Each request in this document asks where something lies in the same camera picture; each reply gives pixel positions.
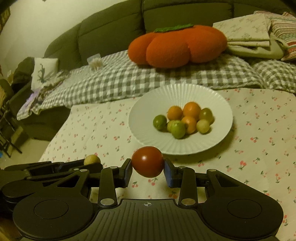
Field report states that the orange fruit front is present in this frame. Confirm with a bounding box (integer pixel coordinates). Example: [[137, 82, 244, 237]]
[[181, 116, 197, 135]]

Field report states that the dark green sofa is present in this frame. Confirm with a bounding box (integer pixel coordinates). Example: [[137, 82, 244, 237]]
[[9, 1, 295, 141]]

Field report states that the striped knitted pillow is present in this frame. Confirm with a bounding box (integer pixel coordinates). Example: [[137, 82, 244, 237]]
[[254, 11, 295, 62]]

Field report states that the white embroidered pillow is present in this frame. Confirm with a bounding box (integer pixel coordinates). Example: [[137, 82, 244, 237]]
[[31, 58, 59, 91]]

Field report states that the green round fruit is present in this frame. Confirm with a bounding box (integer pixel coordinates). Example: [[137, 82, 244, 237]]
[[153, 114, 167, 132]]

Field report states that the red tomato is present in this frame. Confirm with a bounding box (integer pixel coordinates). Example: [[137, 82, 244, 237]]
[[132, 146, 164, 178]]

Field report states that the grey checkered blanket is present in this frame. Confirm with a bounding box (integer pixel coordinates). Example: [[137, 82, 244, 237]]
[[16, 51, 295, 120]]

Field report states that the green-brown fruit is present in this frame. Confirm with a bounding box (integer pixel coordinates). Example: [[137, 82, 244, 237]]
[[199, 108, 214, 125]]

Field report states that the orange pumpkin cushion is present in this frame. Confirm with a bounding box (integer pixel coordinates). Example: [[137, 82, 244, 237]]
[[128, 25, 227, 69]]

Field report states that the floral cloth at sofa end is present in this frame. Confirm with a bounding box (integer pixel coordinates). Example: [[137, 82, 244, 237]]
[[21, 70, 70, 111]]

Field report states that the folded floral sheet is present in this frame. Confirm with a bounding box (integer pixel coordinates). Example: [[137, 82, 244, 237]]
[[213, 14, 288, 60]]

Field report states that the large orange fruit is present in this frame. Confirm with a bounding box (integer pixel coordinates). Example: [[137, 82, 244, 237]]
[[183, 101, 201, 121]]

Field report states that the pale yellow fruit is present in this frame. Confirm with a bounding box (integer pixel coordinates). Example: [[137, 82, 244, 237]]
[[83, 155, 101, 165]]

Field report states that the small yellow-green fruit on plate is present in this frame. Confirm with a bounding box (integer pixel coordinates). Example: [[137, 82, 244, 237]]
[[166, 120, 175, 133]]

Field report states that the white ribbed plate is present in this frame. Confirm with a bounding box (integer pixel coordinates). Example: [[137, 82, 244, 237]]
[[128, 84, 233, 155]]

